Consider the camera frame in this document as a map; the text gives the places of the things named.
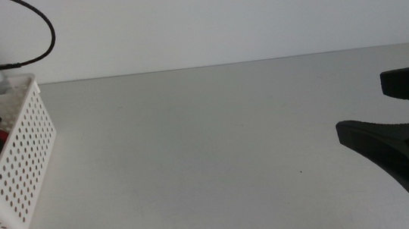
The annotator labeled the white perforated plastic basket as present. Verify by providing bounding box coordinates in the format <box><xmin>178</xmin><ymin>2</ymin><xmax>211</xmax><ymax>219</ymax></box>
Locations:
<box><xmin>0</xmin><ymin>71</ymin><xmax>68</xmax><ymax>229</ymax></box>

